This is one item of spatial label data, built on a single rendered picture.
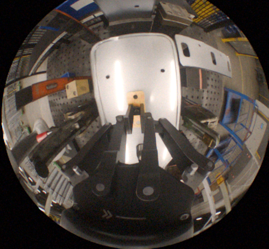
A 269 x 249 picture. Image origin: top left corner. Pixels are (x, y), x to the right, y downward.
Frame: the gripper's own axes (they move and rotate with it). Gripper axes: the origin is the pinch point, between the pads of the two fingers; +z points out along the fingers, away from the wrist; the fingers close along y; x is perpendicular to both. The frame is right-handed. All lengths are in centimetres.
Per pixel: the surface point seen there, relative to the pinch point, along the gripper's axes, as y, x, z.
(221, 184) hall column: 522, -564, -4
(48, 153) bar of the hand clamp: -15.4, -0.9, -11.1
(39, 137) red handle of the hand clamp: -24.1, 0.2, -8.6
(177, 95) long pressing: 10.3, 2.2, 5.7
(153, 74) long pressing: 4.7, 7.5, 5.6
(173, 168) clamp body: 16.0, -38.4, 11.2
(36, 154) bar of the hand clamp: -14.9, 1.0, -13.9
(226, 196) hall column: 527, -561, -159
